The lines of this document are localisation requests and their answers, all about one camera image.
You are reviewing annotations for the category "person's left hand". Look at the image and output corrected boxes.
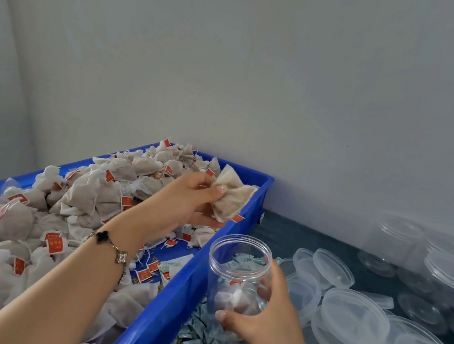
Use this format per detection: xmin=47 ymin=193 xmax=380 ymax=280
xmin=108 ymin=159 xmax=233 ymax=259

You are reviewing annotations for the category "person's right hand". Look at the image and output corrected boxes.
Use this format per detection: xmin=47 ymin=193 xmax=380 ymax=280
xmin=211 ymin=251 xmax=330 ymax=344

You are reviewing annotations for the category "white mesh tea bag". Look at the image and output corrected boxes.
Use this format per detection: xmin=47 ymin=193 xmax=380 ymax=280
xmin=218 ymin=276 xmax=266 ymax=317
xmin=206 ymin=163 xmax=263 ymax=228

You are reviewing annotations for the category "clear plastic jar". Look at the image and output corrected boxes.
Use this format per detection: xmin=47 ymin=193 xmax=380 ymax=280
xmin=197 ymin=229 xmax=279 ymax=340

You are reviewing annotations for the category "pile of tea bags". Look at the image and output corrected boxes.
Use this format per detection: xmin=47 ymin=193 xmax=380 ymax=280
xmin=0 ymin=112 xmax=252 ymax=344

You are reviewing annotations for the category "person's left forearm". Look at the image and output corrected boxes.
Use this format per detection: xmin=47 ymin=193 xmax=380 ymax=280
xmin=0 ymin=215 xmax=144 ymax=344

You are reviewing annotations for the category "blue plastic tray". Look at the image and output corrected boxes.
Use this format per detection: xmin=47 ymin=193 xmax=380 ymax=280
xmin=0 ymin=121 xmax=278 ymax=344

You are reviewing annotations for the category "thin beaded bracelet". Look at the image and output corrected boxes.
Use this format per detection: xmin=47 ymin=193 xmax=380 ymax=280
xmin=88 ymin=228 xmax=134 ymax=268

